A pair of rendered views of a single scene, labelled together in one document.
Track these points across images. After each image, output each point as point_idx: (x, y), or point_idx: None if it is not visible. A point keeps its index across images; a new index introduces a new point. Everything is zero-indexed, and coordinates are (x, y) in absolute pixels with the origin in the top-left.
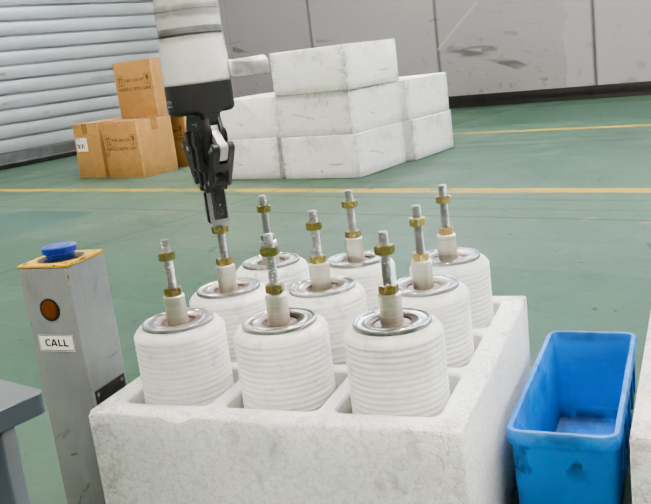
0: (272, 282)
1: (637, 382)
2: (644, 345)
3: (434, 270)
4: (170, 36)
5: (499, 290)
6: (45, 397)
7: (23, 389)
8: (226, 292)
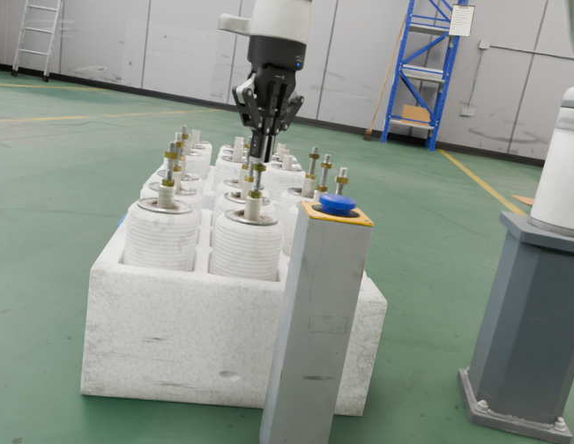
0: (325, 184)
1: (64, 257)
2: None
3: (202, 181)
4: (311, 2)
5: None
6: (344, 361)
7: (506, 213)
8: (267, 216)
